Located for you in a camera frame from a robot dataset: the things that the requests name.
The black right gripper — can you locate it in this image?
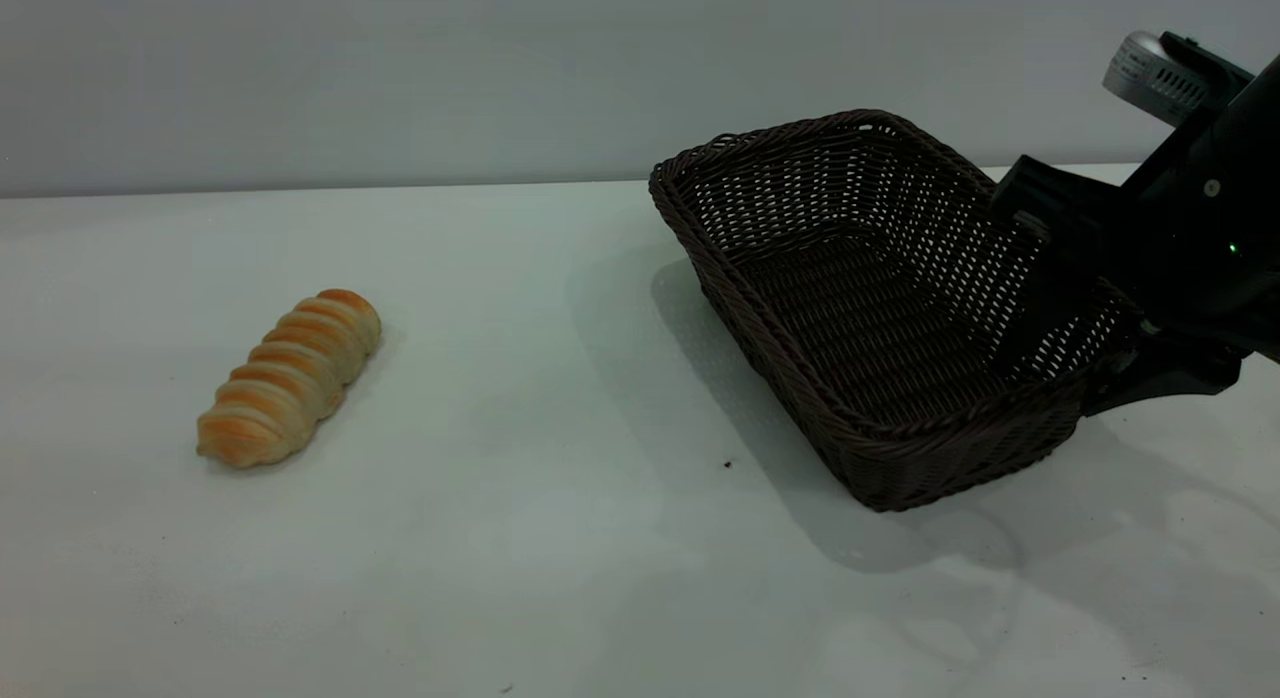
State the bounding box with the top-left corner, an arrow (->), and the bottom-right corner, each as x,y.
989,53 -> 1280,417

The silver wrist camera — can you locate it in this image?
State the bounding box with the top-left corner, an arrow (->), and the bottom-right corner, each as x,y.
1103,31 -> 1256,129

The dark brown wicker basket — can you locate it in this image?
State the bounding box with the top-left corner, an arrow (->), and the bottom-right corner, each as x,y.
648,109 -> 1151,513

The ridged golden bread loaf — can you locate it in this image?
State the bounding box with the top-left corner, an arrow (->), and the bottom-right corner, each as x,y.
196,289 -> 383,470

